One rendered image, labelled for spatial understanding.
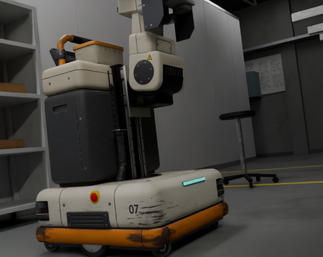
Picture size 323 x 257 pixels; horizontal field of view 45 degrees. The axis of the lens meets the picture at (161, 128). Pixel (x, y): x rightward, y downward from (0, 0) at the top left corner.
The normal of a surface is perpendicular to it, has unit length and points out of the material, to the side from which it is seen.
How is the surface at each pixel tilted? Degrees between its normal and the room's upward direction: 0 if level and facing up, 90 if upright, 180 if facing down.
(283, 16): 90
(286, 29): 90
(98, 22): 90
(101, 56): 92
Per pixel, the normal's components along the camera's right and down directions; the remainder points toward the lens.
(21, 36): -0.55, 0.01
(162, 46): 0.84, 0.01
